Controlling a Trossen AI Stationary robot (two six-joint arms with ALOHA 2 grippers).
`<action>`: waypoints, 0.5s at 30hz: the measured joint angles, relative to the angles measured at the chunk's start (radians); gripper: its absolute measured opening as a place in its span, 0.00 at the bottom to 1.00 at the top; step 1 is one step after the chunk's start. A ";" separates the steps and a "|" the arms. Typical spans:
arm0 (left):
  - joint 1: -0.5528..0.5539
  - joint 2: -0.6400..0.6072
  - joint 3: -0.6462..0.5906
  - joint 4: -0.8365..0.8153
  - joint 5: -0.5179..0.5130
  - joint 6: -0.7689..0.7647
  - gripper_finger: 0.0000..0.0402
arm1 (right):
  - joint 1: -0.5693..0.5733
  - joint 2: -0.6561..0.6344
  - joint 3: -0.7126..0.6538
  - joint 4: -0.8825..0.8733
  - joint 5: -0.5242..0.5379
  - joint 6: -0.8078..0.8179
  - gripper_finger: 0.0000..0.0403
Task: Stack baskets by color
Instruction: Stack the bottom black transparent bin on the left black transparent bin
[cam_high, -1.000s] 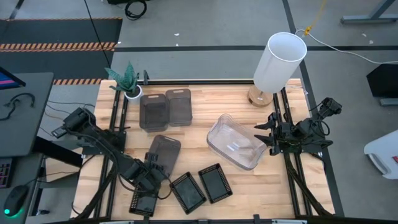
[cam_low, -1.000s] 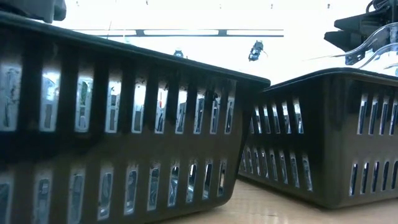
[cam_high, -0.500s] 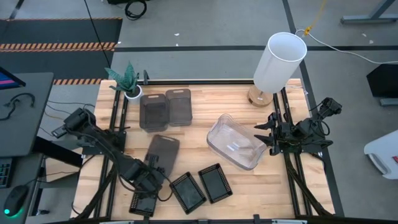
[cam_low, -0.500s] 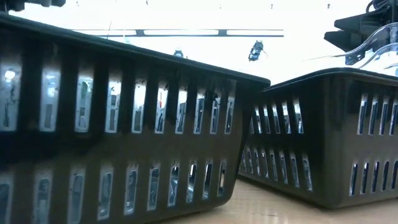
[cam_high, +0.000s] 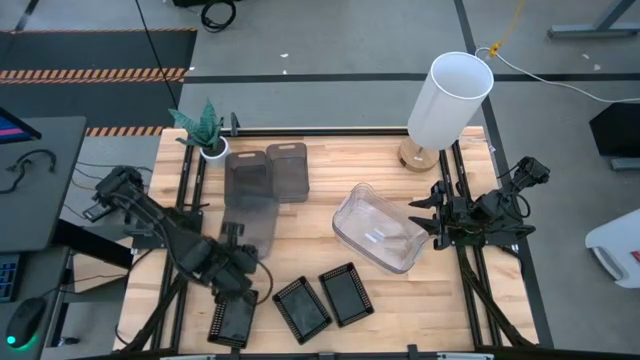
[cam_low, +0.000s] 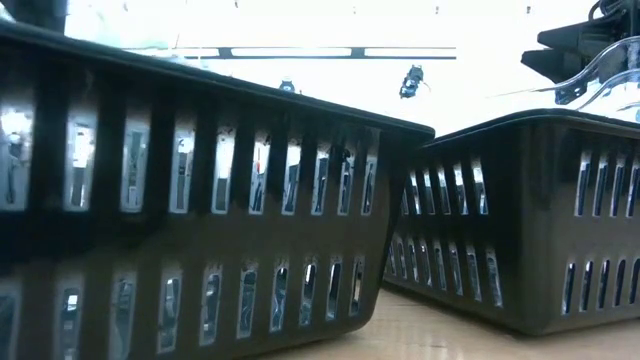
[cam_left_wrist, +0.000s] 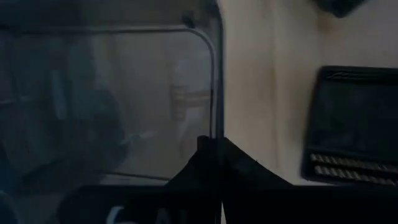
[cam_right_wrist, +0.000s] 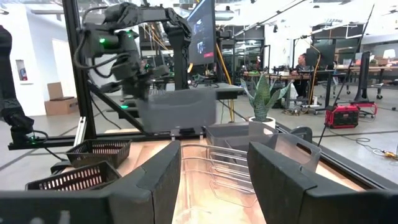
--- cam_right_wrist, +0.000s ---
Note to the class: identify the silver aluminium strut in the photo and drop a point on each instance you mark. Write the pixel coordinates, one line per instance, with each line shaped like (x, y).
(80, 130)

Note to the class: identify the small cardboard box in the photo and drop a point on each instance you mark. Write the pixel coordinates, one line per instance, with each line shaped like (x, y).
(55, 90)

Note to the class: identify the wooden desk with black legs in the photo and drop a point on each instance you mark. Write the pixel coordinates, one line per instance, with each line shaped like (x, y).
(382, 68)

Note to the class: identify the black table-edge mount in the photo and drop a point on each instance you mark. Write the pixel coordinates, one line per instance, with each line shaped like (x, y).
(186, 131)

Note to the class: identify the snake plant in white pot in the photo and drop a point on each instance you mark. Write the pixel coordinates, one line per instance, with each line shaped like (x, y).
(262, 96)

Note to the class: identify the clear plastic basket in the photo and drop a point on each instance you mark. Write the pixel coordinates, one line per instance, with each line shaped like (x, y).
(236, 196)
(230, 174)
(289, 149)

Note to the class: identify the large cardboard box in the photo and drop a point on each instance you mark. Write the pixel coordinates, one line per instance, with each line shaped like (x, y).
(60, 106)

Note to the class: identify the black side table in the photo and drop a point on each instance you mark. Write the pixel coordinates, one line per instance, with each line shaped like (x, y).
(228, 90)

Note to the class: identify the grey plastic basket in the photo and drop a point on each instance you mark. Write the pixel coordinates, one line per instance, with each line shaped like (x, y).
(224, 133)
(177, 110)

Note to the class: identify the black office monitor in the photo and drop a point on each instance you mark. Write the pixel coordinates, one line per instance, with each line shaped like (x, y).
(323, 57)

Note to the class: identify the person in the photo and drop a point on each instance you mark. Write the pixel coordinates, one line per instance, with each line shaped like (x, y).
(301, 65)

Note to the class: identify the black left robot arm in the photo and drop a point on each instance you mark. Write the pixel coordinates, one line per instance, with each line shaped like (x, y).
(180, 46)

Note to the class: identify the large black monitor screen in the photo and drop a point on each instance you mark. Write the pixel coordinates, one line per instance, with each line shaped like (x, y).
(202, 31)

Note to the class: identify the thin black slanted pole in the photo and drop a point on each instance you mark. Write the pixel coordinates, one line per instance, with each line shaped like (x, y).
(344, 77)

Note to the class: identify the red and black equipment box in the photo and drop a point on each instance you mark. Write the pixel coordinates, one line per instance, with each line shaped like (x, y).
(342, 116)

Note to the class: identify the black rounded bracket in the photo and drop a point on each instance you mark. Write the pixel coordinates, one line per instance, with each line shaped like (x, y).
(301, 132)

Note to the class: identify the black display on red-based stand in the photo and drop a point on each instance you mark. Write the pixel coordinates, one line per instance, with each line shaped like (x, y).
(364, 77)

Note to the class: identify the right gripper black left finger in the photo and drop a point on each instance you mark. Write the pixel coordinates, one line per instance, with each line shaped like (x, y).
(124, 202)

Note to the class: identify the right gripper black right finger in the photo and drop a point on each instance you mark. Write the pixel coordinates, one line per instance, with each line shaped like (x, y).
(295, 202)

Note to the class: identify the black slotted plastic basket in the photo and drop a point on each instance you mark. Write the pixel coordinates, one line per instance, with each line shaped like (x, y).
(99, 152)
(77, 180)

